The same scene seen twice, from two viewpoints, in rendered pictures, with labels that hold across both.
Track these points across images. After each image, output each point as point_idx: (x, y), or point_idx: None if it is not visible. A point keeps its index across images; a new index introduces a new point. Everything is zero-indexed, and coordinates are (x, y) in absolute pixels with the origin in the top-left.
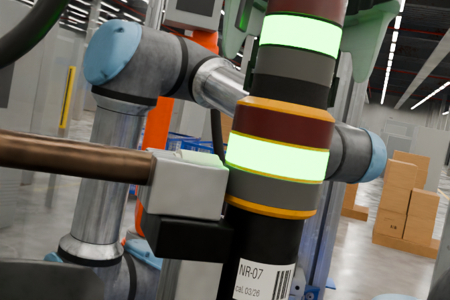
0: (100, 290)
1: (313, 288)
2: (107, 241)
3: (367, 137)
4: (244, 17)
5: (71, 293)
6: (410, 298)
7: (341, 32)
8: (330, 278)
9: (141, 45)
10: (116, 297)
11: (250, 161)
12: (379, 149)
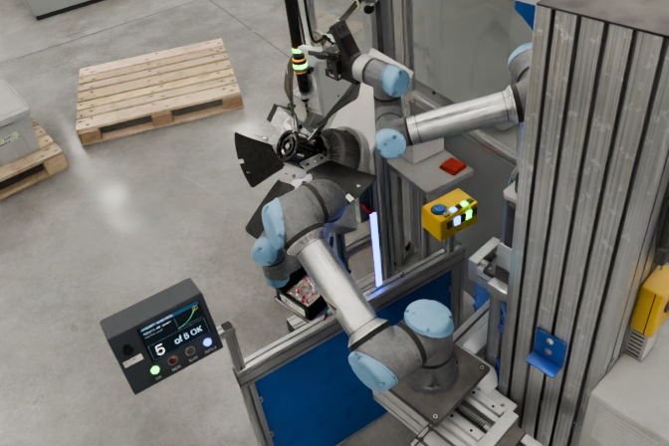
0: (354, 99)
1: (505, 314)
2: (517, 171)
3: (379, 129)
4: (304, 44)
5: (353, 95)
6: (431, 324)
7: (293, 49)
8: (552, 374)
9: (512, 62)
10: None
11: None
12: (376, 137)
